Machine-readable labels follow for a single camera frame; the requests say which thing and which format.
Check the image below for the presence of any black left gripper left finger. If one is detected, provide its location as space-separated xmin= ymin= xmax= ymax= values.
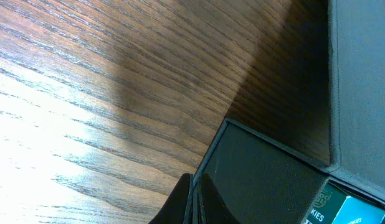
xmin=149 ymin=173 xmax=193 ymax=224

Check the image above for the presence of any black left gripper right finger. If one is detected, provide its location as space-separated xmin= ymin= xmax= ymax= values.
xmin=197 ymin=174 xmax=239 ymax=224

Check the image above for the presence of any black storage box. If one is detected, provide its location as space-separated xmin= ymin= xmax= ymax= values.
xmin=194 ymin=1 xmax=385 ymax=223

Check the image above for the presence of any teal Chunkies cookie box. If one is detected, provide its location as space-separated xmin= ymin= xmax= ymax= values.
xmin=303 ymin=182 xmax=385 ymax=224

